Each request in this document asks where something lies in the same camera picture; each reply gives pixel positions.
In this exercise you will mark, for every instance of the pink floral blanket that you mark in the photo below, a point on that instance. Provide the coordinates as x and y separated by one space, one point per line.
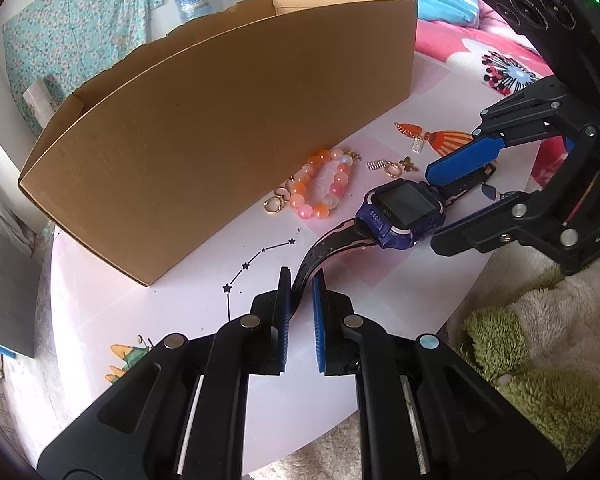
460 40

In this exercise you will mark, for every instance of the gold butterfly charm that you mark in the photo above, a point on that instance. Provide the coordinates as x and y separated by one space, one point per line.
408 162

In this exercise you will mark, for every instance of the grey cabinet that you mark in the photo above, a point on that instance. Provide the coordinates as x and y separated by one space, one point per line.
5 300

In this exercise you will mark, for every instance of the small gold hoop earring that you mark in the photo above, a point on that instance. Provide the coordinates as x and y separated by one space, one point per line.
266 205
277 190
389 171

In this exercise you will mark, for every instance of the brown cardboard box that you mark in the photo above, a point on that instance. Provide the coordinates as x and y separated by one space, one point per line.
205 135

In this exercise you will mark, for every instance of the gold linked rings cluster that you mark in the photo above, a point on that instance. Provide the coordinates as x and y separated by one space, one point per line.
355 156

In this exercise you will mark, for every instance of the blue water jug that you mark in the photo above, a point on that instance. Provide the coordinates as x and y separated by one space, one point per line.
195 4

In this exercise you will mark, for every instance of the white paper roll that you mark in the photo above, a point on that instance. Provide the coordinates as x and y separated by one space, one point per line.
42 100

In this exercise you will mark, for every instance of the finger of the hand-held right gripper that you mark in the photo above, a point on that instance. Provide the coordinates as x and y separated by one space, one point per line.
462 162
475 232

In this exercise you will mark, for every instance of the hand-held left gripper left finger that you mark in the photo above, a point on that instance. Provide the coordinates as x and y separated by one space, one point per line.
281 330

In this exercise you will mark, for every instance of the small silver abacus charm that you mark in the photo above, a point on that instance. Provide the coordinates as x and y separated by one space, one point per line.
376 165

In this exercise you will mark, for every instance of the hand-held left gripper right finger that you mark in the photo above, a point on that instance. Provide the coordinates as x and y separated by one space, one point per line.
320 330

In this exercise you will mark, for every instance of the teal floral cloth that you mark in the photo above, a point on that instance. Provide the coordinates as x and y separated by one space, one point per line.
80 25

